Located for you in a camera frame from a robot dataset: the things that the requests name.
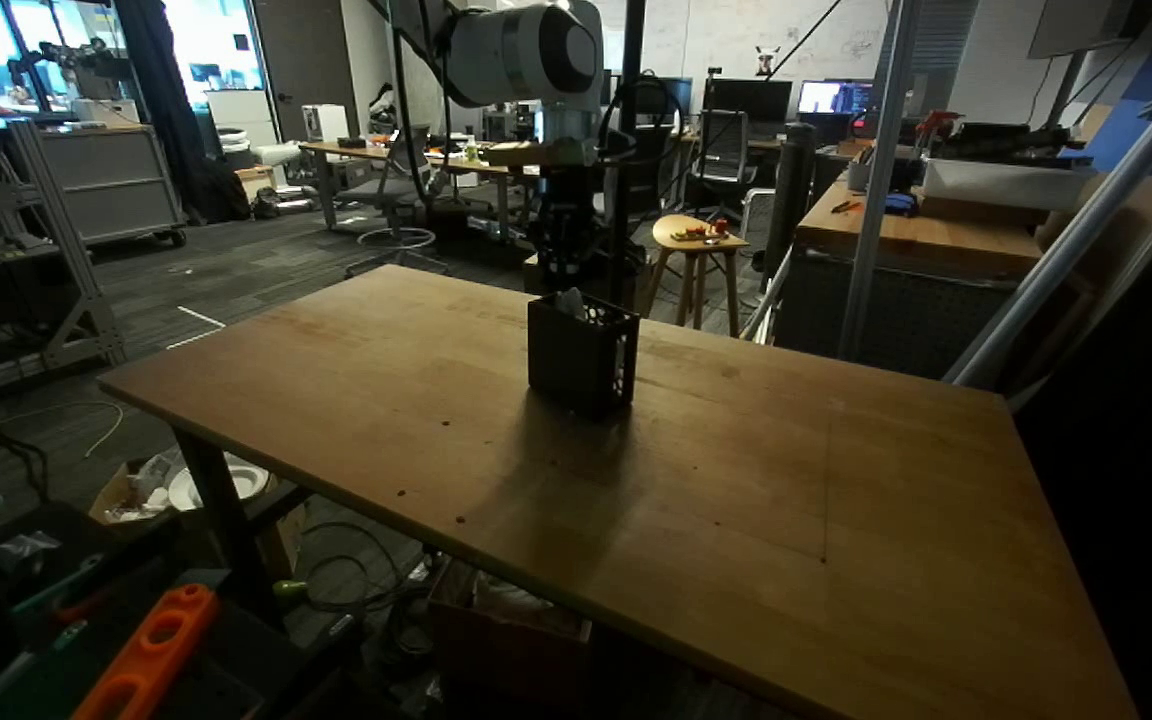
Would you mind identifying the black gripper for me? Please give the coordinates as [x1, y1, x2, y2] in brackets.
[532, 159, 614, 294]

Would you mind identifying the black perforated box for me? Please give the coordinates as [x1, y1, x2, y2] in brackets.
[527, 300, 642, 418]

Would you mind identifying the light grey towel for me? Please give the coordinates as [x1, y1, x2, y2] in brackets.
[552, 287, 614, 327]

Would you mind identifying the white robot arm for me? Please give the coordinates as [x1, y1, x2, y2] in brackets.
[368, 0, 606, 294]

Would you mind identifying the round wooden stool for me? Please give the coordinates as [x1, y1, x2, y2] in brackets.
[642, 212, 746, 332]

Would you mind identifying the computer monitor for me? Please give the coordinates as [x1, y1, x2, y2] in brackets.
[796, 80, 873, 114]

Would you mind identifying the vertical metal pole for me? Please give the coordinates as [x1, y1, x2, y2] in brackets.
[841, 0, 919, 359]

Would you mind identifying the wooden workbench with drawers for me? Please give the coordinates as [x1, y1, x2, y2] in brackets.
[773, 179, 1040, 374]

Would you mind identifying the diagonal metal pole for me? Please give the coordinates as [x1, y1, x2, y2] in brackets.
[944, 122, 1152, 386]

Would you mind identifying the grey metal shelf rack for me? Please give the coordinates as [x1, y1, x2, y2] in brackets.
[0, 119, 124, 386]

